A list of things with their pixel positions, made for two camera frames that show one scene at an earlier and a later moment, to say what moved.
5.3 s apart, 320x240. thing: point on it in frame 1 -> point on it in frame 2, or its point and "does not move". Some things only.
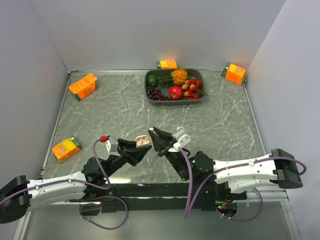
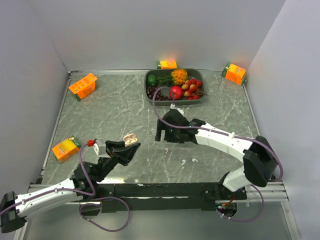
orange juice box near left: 66,149 does not move
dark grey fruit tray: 196,73 does not move
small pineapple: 178,77 does not move
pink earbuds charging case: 142,140 -> 130,139
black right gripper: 163,140 -> 161,126
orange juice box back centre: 166,64 does not move
